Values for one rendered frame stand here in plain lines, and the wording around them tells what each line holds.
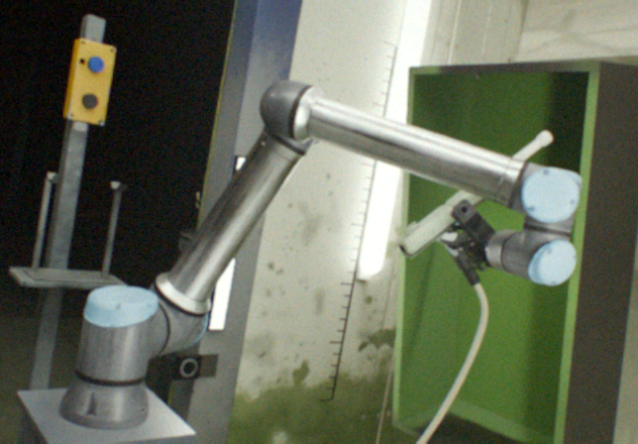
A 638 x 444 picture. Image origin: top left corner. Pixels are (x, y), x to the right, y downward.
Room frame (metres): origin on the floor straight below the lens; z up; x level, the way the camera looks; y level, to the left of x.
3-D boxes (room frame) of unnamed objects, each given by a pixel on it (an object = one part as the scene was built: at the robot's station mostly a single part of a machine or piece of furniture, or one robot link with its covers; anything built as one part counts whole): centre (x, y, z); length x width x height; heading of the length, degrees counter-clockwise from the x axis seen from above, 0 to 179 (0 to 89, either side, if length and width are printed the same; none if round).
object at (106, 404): (1.40, 0.40, 0.69); 0.19 x 0.19 x 0.10
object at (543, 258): (1.26, -0.44, 1.16); 0.12 x 0.09 x 0.10; 24
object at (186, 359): (2.22, 0.37, 0.51); 0.10 x 0.02 x 0.09; 128
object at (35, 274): (2.03, 0.76, 0.95); 0.26 x 0.15 x 0.32; 128
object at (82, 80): (2.11, 0.82, 1.42); 0.12 x 0.06 x 0.26; 128
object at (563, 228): (1.25, -0.44, 1.27); 0.12 x 0.09 x 0.12; 159
